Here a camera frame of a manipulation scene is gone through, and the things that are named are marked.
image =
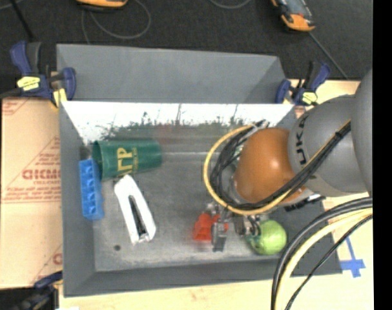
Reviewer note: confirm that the red plastic block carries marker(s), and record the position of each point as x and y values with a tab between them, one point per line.
202	227

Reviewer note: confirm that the green ball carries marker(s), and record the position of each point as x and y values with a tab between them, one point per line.
271	237

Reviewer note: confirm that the grey metal bin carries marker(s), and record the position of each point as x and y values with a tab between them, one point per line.
182	186

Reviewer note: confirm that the brown cardboard board red print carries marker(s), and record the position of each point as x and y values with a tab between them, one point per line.
27	205

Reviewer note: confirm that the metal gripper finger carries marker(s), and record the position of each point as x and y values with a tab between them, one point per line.
219	237

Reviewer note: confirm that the dark green cup yellow print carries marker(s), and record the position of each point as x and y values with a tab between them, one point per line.
131	160

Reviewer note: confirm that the white stapler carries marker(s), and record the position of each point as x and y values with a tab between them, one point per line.
126	192

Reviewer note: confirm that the black cylinder on white bracket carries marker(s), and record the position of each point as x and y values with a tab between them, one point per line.
297	206

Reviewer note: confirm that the blue plastic block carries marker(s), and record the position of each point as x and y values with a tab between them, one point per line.
89	192

